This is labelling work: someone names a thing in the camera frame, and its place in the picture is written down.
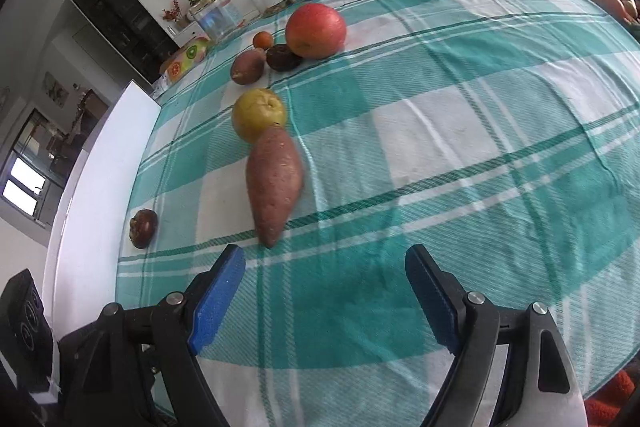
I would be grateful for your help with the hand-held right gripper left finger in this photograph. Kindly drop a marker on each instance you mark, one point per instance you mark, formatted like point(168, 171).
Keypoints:
point(220, 299)

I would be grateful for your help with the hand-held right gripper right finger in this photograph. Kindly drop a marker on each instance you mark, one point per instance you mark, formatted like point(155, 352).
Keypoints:
point(430, 294)

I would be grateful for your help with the dark purple round fruit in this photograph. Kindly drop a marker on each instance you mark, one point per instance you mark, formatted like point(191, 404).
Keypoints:
point(142, 229)
point(281, 58)

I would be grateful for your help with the large sweet potato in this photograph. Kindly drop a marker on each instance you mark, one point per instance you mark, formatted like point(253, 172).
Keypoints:
point(275, 187)

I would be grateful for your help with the yellow pear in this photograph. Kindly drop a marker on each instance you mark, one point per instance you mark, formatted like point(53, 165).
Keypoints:
point(255, 114)

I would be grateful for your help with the small sweet potato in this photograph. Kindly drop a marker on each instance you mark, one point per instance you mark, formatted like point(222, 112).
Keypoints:
point(247, 67)

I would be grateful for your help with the small tangerine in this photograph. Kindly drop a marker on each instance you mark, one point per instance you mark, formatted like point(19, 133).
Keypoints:
point(263, 40)

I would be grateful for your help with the red apple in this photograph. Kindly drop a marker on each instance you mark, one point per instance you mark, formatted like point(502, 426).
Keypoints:
point(315, 32)

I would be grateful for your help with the window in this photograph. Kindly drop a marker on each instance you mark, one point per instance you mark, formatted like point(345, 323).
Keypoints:
point(27, 177)

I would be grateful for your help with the white board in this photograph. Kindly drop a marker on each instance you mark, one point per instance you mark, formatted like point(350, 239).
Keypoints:
point(100, 187)

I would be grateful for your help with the red cloth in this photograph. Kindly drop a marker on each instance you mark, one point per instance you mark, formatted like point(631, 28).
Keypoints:
point(607, 394)

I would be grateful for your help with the fruit print box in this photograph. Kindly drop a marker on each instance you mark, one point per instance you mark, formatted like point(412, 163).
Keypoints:
point(185, 57)

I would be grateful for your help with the glass jar with gold rim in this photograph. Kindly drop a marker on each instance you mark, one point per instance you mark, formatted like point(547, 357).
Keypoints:
point(212, 17)

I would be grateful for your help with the red flower decoration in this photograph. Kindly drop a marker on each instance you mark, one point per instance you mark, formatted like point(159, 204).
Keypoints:
point(172, 12)

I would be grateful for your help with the pile of oranges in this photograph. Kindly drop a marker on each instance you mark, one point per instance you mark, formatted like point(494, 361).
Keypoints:
point(612, 4)

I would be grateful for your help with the wall picture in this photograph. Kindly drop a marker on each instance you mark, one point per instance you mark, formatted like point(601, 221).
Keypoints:
point(55, 89)

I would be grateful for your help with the black wall cabinet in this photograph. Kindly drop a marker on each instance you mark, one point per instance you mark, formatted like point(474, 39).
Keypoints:
point(120, 17)

